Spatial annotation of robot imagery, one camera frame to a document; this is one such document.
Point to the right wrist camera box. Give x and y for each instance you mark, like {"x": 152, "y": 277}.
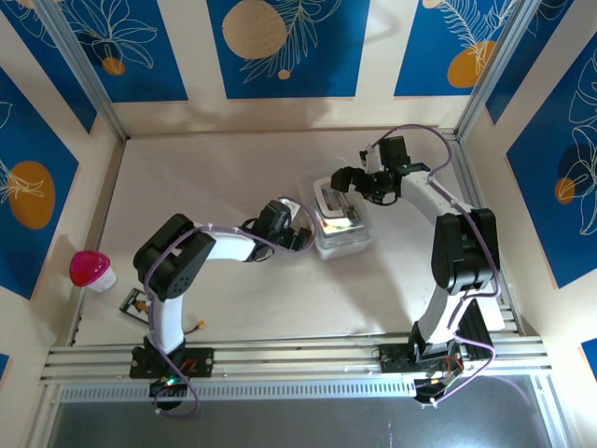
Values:
{"x": 373, "y": 161}

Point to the clear plastic tool box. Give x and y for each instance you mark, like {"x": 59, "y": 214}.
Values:
{"x": 340, "y": 233}

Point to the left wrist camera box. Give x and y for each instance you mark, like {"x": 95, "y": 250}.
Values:
{"x": 291, "y": 205}

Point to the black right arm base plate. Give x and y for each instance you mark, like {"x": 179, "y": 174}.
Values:
{"x": 394, "y": 359}

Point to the aluminium frame rails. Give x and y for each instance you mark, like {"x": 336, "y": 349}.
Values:
{"x": 303, "y": 359}

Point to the black display module board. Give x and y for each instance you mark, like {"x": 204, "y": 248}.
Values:
{"x": 135, "y": 305}

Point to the pink-lidded plastic cup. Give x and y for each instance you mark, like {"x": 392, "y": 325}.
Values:
{"x": 91, "y": 270}

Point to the aluminium side rail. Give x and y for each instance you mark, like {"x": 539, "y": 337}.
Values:
{"x": 462, "y": 168}

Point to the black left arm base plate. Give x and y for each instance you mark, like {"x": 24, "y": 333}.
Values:
{"x": 200, "y": 361}

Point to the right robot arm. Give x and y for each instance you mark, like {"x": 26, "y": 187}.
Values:
{"x": 466, "y": 252}

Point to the black aluminium extrusion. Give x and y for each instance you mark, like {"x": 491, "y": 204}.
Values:
{"x": 478, "y": 331}

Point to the aluminium frame post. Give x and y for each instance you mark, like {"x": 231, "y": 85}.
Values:
{"x": 494, "y": 65}
{"x": 79, "y": 56}

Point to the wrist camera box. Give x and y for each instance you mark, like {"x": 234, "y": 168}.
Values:
{"x": 291, "y": 205}
{"x": 373, "y": 161}

